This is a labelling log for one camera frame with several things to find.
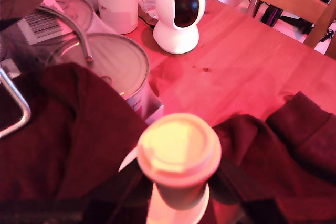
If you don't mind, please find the pale coffee capsule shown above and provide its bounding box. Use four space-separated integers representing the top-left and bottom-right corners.
136 113 222 210

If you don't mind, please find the dark red blanket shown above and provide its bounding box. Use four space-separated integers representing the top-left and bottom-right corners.
0 62 336 224

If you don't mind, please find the tin can with script label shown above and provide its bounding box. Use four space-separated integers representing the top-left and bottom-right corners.
47 33 162 120

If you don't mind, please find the box with barcode label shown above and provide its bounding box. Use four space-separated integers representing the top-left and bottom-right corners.
17 10 79 46

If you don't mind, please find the white insulated bottle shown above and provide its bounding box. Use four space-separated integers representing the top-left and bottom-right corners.
94 0 139 35

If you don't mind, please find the plain tin can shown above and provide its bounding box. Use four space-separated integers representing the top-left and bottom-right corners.
39 0 95 34

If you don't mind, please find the small white round camera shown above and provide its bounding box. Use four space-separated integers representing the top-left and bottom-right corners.
153 0 207 54

